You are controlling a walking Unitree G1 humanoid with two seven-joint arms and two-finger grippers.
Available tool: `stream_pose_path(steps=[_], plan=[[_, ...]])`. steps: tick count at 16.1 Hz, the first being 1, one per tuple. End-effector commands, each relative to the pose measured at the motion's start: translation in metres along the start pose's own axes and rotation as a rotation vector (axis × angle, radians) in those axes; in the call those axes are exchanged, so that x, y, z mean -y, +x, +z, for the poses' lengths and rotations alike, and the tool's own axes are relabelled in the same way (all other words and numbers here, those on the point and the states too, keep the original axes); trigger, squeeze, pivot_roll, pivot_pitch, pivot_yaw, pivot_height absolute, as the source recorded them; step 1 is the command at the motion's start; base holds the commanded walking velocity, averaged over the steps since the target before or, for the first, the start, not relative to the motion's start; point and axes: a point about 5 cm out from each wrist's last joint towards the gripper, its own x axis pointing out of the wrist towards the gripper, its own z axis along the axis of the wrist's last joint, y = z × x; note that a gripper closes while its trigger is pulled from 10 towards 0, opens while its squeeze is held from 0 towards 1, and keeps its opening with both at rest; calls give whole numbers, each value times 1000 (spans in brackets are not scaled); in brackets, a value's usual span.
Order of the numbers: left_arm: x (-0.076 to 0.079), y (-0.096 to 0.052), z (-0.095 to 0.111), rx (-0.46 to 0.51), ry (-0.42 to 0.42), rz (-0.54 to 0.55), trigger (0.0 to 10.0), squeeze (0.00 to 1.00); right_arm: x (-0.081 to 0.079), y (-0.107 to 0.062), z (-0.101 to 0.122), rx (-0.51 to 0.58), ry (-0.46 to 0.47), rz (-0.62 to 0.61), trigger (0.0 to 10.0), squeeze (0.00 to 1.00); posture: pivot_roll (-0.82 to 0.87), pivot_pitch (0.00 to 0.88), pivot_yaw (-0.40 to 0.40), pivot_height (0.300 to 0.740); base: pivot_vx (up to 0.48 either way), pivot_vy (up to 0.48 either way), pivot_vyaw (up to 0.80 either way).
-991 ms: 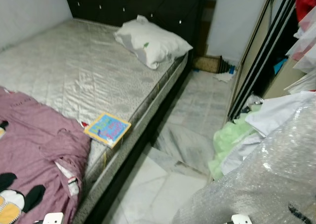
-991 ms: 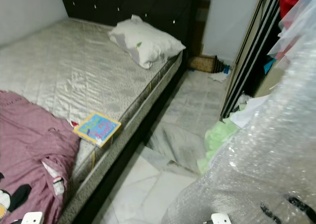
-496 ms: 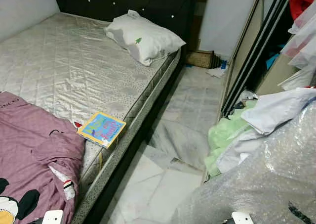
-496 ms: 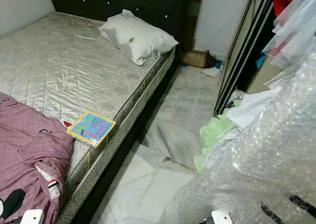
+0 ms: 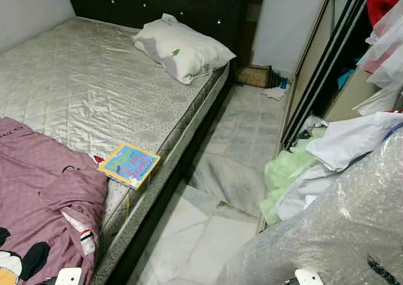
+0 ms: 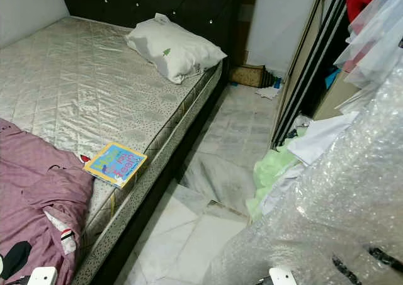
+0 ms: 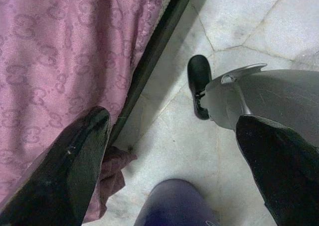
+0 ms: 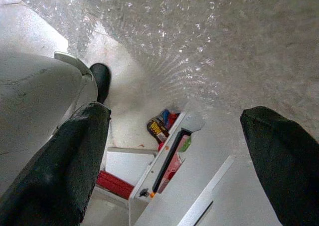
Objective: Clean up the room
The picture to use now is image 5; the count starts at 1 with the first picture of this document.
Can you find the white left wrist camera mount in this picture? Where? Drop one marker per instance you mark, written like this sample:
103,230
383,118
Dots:
69,277

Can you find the clear bubble wrap sheet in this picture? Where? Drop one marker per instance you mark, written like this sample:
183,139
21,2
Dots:
327,234

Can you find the black sliding door frame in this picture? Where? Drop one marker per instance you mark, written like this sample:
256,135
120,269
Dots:
327,65

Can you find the white quilted mattress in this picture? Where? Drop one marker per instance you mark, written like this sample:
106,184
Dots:
82,83

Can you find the light wooden wardrobe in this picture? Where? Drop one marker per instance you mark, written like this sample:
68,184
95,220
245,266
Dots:
349,99

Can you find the light green cloth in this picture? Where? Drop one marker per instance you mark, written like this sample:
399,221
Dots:
286,172

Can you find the dark bed frame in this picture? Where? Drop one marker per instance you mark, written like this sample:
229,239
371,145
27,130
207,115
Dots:
220,109

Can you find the colourful children's book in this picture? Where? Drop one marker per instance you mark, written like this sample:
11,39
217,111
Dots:
129,162

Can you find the white pillow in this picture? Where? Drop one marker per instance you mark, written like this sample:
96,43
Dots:
182,49

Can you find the pink mouse-print blanket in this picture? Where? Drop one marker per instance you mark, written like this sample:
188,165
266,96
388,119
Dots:
38,172

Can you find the white crumpled garment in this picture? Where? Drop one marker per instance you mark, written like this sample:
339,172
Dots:
302,194

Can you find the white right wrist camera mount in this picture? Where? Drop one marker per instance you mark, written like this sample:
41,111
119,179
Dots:
310,279

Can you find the white paper scrap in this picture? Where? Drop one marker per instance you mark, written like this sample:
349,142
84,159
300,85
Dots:
275,93

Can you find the black tape strip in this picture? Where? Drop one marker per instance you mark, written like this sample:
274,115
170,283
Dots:
381,269

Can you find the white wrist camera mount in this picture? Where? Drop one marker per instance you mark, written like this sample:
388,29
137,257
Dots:
310,279
69,277

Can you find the sheer white hanging garment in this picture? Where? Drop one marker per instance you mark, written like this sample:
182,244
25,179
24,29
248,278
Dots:
384,52

